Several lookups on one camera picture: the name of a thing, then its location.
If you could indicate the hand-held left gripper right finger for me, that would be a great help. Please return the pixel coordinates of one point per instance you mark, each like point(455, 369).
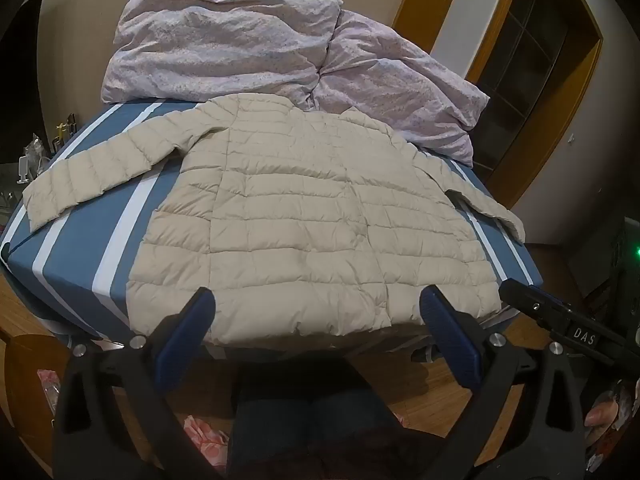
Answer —
point(450, 340)

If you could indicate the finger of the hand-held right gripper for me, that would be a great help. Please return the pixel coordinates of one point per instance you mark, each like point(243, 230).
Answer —
point(540, 307)

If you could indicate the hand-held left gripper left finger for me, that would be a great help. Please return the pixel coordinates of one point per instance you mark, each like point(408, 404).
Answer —
point(182, 340)

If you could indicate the beige puffer jacket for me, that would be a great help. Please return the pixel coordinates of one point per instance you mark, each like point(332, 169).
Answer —
point(300, 220)

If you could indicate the person's right hand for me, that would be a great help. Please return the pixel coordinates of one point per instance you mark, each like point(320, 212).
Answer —
point(602, 412)

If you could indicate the pink floral slipper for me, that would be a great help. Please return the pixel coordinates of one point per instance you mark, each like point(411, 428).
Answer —
point(205, 440)

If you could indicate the blue striped bed sheet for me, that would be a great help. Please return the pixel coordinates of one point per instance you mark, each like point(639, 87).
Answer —
point(90, 240)

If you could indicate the pink plastic bag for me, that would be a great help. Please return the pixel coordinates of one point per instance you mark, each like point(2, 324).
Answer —
point(50, 390)

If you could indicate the person's legs in dark pants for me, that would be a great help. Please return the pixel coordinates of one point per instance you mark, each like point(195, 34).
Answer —
point(320, 425)

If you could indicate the small white stand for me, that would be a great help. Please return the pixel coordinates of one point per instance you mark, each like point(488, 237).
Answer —
point(23, 170)

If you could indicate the clear plastic bag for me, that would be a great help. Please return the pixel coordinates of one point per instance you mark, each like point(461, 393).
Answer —
point(36, 147)

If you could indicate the small yellow toy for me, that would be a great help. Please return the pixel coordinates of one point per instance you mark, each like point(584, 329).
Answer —
point(64, 127)

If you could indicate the pink floral duvet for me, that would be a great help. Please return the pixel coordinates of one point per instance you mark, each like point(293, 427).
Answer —
point(225, 45)

